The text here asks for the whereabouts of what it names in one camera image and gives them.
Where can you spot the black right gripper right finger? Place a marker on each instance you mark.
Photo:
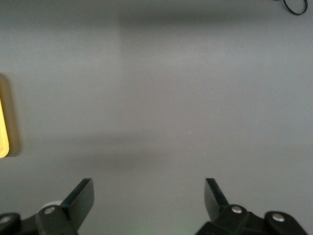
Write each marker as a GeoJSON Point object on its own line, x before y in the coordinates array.
{"type": "Point", "coordinates": [234, 220]}

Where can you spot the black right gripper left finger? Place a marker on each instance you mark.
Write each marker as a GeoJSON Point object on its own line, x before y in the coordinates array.
{"type": "Point", "coordinates": [73, 210]}

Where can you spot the yellow plastic tray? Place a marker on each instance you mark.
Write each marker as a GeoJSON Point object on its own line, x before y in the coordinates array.
{"type": "Point", "coordinates": [3, 122]}

